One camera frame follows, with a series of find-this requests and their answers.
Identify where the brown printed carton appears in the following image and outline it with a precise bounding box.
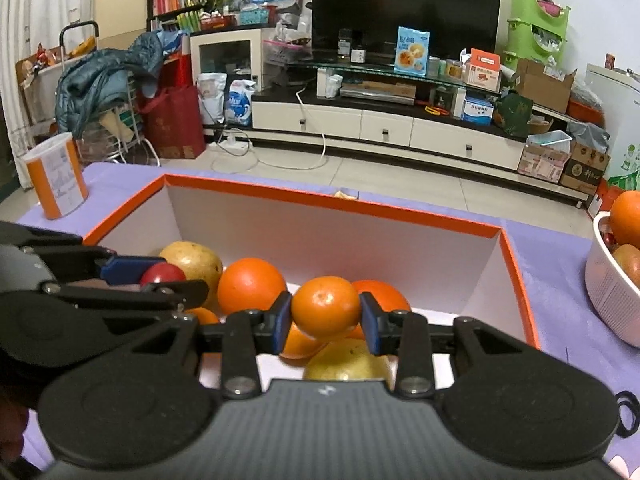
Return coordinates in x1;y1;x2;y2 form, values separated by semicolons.
560;142;611;196

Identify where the yellow-green round fruit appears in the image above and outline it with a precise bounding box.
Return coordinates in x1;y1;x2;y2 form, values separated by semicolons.
159;241;224;308
302;338;396;383

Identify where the dark green bag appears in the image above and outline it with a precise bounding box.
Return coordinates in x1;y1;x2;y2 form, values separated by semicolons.
492;90;533;138

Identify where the orange and white canister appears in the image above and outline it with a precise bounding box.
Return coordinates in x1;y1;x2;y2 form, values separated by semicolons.
20;132;90;220

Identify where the white plastic bag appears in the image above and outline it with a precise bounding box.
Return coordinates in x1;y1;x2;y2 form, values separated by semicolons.
197;72;228;126

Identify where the white power strip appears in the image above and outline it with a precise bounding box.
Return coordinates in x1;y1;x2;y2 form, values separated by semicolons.
217;132;253;151

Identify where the large orange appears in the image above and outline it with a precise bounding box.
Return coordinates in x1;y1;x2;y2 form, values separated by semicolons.
216;257;288;317
610;190;640;251
351;280;412;313

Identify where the orange and white carton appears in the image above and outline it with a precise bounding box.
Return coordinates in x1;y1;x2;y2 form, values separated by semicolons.
462;48;502;92

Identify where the orange cardboard box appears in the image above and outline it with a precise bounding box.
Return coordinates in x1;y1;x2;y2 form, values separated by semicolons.
82;174;542;391

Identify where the white refrigerator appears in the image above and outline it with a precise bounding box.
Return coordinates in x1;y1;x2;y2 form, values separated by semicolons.
582;62;640;191

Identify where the silver media player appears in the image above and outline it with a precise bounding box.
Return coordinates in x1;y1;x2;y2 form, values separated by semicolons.
340;81;417;105

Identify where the white and blue bag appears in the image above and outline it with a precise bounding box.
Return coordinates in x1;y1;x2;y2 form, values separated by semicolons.
225;79;257;126

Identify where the black trolley handle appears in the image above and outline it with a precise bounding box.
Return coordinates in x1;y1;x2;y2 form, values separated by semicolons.
59;21;100;61

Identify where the blue padded jacket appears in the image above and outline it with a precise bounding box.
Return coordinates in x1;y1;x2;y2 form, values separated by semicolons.
55;30;191;138

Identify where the brown cardboard box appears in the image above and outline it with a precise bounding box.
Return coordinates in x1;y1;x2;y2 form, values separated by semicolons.
515;57;577;113

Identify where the white glass-door cabinet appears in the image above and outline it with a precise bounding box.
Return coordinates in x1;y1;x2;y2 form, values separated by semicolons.
190;27;266;126

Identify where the red cherry tomato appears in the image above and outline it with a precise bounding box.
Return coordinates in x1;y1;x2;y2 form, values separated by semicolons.
140;262;187;286

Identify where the white tv stand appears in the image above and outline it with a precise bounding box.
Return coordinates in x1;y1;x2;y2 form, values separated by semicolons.
250;57;596;206

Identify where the green plastic rack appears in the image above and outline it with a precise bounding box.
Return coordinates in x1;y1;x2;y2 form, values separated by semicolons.
502;0;571;73

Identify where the white curtain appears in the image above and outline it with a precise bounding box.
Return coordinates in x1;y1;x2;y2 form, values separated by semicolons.
0;0;61;126

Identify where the red shopping bag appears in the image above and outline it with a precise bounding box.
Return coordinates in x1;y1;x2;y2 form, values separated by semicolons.
137;85;206;160

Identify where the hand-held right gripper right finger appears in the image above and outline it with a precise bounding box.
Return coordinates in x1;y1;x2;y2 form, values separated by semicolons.
358;291;534;401

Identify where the blue and white box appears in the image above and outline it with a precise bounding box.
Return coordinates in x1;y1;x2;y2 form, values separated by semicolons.
462;97;496;126

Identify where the black flat television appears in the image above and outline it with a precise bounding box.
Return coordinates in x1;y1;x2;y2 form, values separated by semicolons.
312;0;502;61

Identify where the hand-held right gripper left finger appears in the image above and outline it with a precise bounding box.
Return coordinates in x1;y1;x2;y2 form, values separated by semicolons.
130;290;294;401

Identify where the black rubber ring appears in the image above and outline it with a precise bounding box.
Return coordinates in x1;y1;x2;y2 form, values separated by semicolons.
616;391;640;438

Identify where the white plastic colander basket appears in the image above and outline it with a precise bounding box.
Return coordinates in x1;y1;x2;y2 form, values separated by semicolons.
584;211;640;347

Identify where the blue snack bag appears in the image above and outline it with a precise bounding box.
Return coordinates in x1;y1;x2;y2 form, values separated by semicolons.
395;26;431;77

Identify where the pink printed carton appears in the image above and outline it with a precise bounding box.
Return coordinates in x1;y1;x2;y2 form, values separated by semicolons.
517;132;571;183

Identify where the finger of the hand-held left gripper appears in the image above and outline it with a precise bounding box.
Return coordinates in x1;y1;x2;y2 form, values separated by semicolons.
20;245;164;284
42;279;211;312

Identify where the brown round fruit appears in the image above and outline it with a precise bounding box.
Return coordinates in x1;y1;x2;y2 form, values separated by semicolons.
612;244;640;288

